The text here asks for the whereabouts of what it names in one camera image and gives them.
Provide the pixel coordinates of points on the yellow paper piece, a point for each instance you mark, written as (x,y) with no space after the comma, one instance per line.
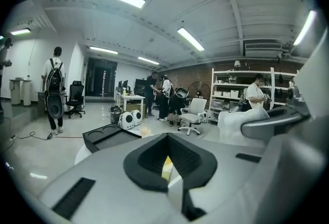
(167,169)

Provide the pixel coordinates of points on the metal bucket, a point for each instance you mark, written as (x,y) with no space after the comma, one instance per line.
(115,115)

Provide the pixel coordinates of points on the ceiling air conditioner unit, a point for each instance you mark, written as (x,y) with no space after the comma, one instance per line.
(262,48)

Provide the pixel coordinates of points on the white desk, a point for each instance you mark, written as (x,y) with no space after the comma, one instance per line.
(128,97)

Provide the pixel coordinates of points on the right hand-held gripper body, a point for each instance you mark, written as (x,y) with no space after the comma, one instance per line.
(313,81)

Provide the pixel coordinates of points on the dark double door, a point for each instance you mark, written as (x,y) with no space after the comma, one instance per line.
(100,76)

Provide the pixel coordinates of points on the white cylindrical cabinet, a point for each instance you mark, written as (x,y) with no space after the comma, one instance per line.
(15,90)
(27,92)

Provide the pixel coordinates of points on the white shade lamp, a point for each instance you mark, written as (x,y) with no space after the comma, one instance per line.
(237,64)

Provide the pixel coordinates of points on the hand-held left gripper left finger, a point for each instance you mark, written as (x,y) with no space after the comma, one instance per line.
(102,182)

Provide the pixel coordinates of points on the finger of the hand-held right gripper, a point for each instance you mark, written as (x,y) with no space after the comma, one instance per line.
(267,125)

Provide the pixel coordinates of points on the white office chair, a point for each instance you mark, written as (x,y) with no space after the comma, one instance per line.
(194,112)

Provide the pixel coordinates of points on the white item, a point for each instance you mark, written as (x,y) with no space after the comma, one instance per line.
(237,124)

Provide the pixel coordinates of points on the black box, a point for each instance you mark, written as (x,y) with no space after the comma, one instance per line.
(109,137)

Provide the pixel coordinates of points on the black office chair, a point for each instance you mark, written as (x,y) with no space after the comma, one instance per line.
(75,97)

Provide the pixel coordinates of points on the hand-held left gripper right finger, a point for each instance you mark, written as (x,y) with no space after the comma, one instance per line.
(231,182)

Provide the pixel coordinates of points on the white shelving unit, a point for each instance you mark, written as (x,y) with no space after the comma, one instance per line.
(226,81)

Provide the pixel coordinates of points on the clear orange plastic cup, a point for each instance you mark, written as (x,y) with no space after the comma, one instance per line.
(145,130)

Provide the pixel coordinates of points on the black standing fan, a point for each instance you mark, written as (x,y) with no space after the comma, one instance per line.
(198,90)

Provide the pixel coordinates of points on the white pet carrier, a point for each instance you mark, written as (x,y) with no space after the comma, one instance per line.
(136,117)
(126,120)

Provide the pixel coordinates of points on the cardboard box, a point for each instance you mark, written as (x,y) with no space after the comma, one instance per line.
(135,109)

